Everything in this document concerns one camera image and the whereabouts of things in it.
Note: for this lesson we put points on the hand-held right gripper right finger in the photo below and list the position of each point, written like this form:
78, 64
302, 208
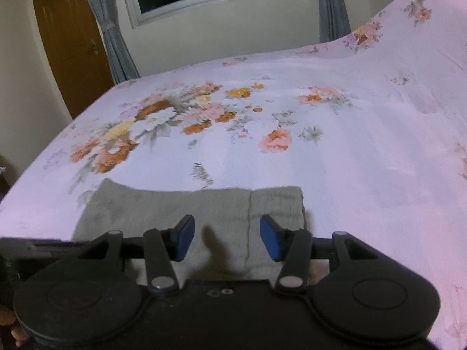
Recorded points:
270, 236

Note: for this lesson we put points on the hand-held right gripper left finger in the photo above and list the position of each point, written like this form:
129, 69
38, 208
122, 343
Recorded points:
184, 234

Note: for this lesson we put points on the grey pants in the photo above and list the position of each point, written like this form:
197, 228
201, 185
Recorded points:
219, 218

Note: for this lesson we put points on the person's left hand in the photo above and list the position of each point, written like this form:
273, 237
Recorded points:
14, 333

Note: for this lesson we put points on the bed with pink floral sheet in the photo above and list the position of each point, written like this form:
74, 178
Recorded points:
328, 146

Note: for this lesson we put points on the brown wooden door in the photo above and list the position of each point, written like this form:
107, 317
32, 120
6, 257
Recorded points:
69, 43

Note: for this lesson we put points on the grey curtain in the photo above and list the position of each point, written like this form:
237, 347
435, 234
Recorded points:
334, 11
109, 36

